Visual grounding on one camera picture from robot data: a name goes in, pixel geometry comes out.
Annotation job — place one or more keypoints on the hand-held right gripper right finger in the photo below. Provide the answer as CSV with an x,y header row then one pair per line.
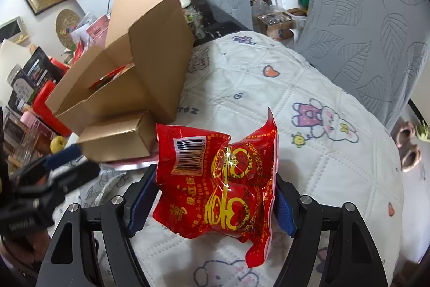
x,y
285,209

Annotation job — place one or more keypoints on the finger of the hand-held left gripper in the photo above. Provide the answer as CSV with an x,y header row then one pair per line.
x,y
63,154
80,172

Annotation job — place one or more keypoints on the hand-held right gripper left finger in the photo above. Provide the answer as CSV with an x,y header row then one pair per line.
x,y
142,203

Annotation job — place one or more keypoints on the gold paper box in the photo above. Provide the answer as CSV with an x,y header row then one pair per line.
x,y
114,139

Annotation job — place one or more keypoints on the large red snack packet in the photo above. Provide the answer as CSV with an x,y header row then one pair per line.
x,y
218,179

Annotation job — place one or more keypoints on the brown cardboard box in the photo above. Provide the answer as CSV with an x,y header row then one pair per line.
x,y
151,38

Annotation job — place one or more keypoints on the person's left hand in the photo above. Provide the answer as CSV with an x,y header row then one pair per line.
x,y
25,250

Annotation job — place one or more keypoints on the green apple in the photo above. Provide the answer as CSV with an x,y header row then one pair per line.
x,y
57,144

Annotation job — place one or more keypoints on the pink bottle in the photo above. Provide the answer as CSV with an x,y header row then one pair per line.
x,y
28,119

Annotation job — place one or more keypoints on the red plastic canister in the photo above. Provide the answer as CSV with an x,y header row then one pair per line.
x,y
43,105

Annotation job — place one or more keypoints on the quilted printed tablecloth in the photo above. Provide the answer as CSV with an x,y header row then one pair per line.
x,y
319,156

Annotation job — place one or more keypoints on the round woven mat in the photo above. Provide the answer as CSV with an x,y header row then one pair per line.
x,y
67,26

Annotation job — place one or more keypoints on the pink paper cup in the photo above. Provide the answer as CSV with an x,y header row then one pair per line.
x,y
97,27

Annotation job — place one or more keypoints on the green plush slipper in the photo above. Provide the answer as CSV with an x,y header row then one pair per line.
x,y
424,133

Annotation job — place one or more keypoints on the wooden crate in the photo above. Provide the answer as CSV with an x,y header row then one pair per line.
x,y
275,25

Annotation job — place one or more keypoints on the wall intercom panel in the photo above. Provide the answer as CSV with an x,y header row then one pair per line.
x,y
13,29

